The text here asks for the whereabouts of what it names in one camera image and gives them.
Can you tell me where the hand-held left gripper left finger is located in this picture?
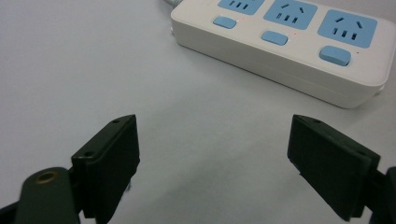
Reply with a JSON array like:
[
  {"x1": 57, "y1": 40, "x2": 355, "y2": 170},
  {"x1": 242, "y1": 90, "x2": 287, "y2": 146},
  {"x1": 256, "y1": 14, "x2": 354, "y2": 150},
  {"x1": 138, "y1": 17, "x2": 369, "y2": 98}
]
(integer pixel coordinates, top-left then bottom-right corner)
[{"x1": 70, "y1": 114, "x2": 141, "y2": 224}]

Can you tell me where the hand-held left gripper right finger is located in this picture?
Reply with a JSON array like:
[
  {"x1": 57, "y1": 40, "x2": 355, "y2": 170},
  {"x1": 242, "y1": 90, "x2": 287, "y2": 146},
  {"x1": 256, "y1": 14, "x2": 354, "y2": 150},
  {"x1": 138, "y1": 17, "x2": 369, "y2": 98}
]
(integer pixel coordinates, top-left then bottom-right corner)
[{"x1": 287, "y1": 114, "x2": 382, "y2": 222}]

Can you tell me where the white and blue power strip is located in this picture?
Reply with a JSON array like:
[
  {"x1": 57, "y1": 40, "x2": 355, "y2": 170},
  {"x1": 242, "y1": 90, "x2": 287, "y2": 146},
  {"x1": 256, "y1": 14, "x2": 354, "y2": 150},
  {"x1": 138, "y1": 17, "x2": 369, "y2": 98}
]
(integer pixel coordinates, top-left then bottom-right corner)
[{"x1": 170, "y1": 0, "x2": 396, "y2": 109}]

